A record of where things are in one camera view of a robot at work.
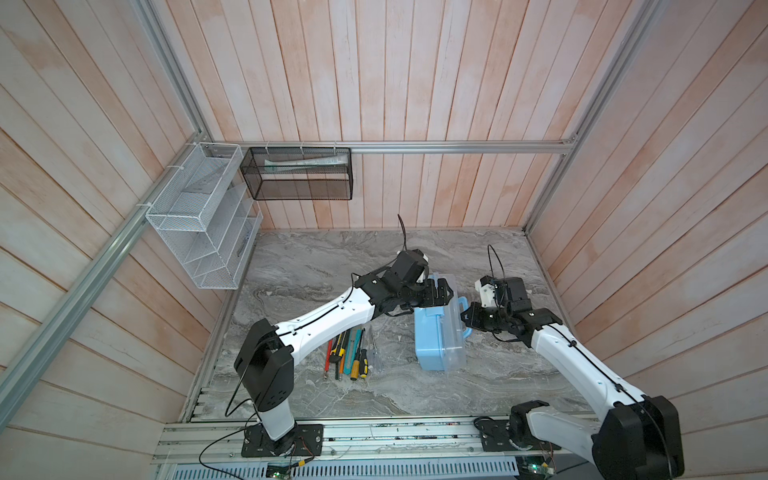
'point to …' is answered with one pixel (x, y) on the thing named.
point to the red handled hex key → (328, 357)
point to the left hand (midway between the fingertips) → (439, 302)
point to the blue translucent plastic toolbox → (441, 330)
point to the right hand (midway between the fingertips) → (460, 314)
